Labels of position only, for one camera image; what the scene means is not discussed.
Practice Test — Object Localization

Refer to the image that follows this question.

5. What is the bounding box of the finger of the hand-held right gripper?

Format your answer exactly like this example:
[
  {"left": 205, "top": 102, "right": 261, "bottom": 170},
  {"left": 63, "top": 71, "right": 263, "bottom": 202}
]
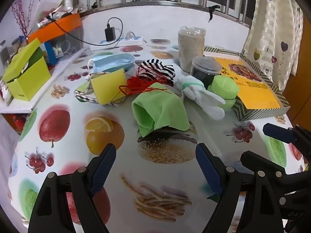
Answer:
[
  {"left": 263, "top": 123, "right": 311, "bottom": 165},
  {"left": 240, "top": 150, "right": 311, "bottom": 195}
]

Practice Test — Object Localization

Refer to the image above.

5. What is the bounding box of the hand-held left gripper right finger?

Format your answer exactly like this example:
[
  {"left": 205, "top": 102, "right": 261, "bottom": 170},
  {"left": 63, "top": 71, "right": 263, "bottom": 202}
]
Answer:
[{"left": 196, "top": 143, "right": 283, "bottom": 233}]

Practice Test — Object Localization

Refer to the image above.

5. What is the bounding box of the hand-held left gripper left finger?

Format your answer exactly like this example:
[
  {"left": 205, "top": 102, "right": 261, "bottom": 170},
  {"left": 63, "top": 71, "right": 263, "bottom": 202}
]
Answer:
[{"left": 28, "top": 143, "right": 117, "bottom": 233}]

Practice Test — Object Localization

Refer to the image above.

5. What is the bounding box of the yellow box with striped sides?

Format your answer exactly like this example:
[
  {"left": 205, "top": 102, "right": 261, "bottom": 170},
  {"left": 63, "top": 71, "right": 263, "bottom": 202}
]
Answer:
[{"left": 204, "top": 46, "right": 291, "bottom": 122}]

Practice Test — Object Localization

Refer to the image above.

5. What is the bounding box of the white glove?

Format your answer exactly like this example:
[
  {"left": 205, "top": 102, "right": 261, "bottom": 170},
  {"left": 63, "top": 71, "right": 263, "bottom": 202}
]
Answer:
[{"left": 176, "top": 75, "right": 226, "bottom": 120}]

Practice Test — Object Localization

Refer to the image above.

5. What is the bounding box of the green microfiber cloth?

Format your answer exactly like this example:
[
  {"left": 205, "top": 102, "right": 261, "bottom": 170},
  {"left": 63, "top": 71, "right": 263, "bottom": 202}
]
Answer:
[{"left": 132, "top": 83, "right": 190, "bottom": 137}]

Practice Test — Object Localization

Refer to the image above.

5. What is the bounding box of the green rabbit towel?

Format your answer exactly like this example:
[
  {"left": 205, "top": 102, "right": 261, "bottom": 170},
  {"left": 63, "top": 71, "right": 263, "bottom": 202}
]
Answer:
[{"left": 74, "top": 73, "right": 127, "bottom": 107}]

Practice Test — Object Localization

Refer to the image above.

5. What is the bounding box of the yellow sponge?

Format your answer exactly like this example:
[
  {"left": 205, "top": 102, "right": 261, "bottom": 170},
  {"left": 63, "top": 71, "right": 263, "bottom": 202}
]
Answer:
[{"left": 90, "top": 68, "right": 128, "bottom": 105}]

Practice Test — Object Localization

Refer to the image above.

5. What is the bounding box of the red string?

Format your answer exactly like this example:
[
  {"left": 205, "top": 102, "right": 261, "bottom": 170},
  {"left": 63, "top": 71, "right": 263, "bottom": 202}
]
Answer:
[{"left": 118, "top": 68, "right": 170, "bottom": 97}]

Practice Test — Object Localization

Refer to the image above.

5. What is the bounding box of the blue face mask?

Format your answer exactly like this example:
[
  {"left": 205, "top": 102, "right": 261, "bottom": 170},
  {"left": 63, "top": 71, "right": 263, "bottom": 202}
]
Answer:
[{"left": 87, "top": 53, "right": 136, "bottom": 74}]

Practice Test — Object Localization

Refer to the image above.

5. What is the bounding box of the black white striped cloth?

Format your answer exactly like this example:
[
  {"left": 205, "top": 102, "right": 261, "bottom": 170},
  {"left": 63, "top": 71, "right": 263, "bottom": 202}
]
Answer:
[{"left": 137, "top": 59, "right": 176, "bottom": 86}]

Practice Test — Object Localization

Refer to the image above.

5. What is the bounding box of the wooden cabinet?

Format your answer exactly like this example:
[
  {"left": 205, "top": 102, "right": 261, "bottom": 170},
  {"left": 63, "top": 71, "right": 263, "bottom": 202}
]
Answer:
[{"left": 283, "top": 12, "right": 311, "bottom": 127}]

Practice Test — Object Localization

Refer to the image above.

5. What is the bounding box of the green plastic jar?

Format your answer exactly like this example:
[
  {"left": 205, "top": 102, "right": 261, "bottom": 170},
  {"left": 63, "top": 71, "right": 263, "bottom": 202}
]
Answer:
[{"left": 207, "top": 75, "right": 240, "bottom": 112}]

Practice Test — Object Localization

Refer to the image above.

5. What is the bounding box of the cream curtain with hearts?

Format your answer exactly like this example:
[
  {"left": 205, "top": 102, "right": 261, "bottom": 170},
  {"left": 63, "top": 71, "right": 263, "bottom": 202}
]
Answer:
[{"left": 242, "top": 0, "right": 304, "bottom": 91}]

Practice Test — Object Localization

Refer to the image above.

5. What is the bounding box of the dark jar with clear lid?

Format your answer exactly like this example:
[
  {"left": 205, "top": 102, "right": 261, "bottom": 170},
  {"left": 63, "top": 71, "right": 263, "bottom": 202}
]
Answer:
[{"left": 191, "top": 56, "right": 222, "bottom": 89}]

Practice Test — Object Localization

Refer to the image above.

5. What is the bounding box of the white side shelf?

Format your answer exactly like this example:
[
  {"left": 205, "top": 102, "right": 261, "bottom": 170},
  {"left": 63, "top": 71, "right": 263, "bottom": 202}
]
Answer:
[{"left": 0, "top": 51, "right": 85, "bottom": 113}]

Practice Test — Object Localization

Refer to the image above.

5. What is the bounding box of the lime green box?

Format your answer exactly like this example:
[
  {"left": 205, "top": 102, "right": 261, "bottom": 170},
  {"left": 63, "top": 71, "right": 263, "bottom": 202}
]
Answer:
[{"left": 2, "top": 38, "right": 52, "bottom": 102}]

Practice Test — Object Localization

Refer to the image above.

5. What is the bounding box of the blue carton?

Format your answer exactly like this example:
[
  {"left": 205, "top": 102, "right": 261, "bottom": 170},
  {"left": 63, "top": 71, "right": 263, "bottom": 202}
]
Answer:
[{"left": 45, "top": 42, "right": 57, "bottom": 66}]

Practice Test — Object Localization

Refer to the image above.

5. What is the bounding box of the white power strip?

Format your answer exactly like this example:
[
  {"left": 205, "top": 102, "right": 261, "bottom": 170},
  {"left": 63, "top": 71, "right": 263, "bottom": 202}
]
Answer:
[{"left": 90, "top": 36, "right": 144, "bottom": 51}]

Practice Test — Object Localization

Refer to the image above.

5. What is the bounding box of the black charger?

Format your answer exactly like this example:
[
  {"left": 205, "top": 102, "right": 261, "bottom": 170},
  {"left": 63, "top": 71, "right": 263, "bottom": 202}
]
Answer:
[{"left": 104, "top": 28, "right": 116, "bottom": 42}]

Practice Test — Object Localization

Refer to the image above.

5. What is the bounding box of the clear storage box orange lid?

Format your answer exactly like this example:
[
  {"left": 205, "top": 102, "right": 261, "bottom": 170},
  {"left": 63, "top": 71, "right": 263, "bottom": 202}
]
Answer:
[{"left": 27, "top": 13, "right": 83, "bottom": 66}]

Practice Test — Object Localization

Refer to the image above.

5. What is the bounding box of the pile of packets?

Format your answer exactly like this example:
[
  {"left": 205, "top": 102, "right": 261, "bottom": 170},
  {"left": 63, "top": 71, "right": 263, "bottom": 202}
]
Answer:
[{"left": 36, "top": 0, "right": 80, "bottom": 27}]

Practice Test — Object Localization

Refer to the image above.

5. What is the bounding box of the metal window grille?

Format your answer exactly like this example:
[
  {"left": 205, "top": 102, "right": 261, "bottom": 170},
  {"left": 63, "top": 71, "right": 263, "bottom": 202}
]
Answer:
[{"left": 72, "top": 0, "right": 258, "bottom": 27}]

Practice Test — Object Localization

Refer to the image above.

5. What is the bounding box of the black strap on grille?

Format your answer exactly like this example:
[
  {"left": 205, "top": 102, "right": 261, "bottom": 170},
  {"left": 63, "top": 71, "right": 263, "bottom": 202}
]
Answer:
[{"left": 208, "top": 5, "right": 220, "bottom": 22}]

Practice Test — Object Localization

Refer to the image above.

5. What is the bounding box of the black charger cable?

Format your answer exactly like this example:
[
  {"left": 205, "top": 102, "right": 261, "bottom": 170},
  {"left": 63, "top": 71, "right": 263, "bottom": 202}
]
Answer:
[{"left": 50, "top": 17, "right": 124, "bottom": 46}]

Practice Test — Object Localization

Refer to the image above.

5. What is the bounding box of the purple blossom wall decal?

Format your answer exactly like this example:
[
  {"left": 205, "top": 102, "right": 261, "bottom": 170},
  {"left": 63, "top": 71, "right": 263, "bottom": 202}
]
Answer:
[{"left": 11, "top": 0, "right": 33, "bottom": 37}]

